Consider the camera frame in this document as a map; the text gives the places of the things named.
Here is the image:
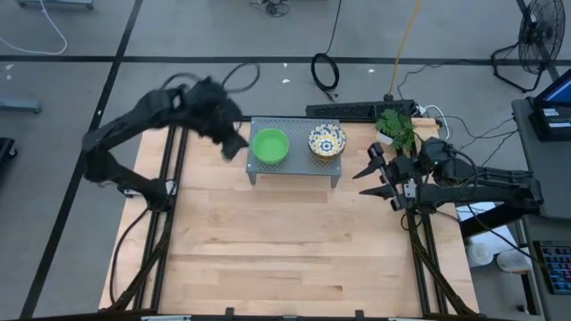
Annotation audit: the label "yellow floor cable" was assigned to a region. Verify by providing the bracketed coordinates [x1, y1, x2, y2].
[386, 0, 423, 102]

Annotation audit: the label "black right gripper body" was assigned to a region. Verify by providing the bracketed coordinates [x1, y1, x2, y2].
[385, 153, 423, 212]

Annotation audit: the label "black arm base cable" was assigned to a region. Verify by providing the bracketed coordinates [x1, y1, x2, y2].
[109, 207, 152, 307]

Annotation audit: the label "grey perforated metal shelf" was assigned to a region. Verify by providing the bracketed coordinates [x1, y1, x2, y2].
[245, 116, 343, 188]

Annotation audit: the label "yellow bowl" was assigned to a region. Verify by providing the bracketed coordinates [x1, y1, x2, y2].
[307, 123, 348, 161]

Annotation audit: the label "black aluminium frame rails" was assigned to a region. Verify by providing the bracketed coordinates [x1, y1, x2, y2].
[401, 209, 481, 318]
[104, 127, 189, 313]

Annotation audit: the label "white floor cable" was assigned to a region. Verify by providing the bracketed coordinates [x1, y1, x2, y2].
[0, 0, 69, 57]

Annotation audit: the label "black thin floor cables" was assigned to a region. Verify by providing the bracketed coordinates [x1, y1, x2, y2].
[395, 60, 519, 167]

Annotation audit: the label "black cable tangle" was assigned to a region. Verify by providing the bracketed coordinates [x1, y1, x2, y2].
[248, 0, 292, 18]

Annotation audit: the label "black desk device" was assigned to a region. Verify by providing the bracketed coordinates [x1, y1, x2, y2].
[528, 104, 571, 142]

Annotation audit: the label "green plastic bowl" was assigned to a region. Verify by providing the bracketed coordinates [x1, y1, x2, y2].
[252, 128, 291, 165]

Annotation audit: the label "black coiled floor cable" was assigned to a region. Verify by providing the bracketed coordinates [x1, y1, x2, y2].
[310, 0, 343, 103]

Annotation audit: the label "black keyboard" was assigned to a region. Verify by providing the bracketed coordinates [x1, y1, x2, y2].
[533, 240, 571, 295]

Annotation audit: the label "grey cart base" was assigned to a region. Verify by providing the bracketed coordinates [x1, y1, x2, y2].
[15, 0, 95, 11]

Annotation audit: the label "white paper roll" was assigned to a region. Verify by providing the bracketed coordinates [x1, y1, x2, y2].
[466, 240, 494, 268]
[496, 248, 533, 274]

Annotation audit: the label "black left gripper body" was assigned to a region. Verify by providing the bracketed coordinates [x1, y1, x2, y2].
[189, 76, 244, 144]

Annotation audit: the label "white paper sheet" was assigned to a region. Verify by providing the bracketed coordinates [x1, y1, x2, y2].
[455, 201, 518, 256]

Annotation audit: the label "grey desk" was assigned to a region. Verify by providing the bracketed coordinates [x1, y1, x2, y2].
[511, 97, 571, 321]

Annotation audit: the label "black floor fan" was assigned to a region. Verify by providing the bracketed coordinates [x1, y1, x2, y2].
[490, 0, 567, 94]

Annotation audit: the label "black laptop screen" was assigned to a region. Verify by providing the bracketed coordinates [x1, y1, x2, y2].
[533, 69, 571, 108]

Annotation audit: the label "black floor cable loop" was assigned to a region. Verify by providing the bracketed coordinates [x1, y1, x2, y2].
[221, 62, 261, 95]

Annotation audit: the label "green potted plant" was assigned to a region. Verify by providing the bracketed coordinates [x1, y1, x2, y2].
[374, 109, 419, 153]

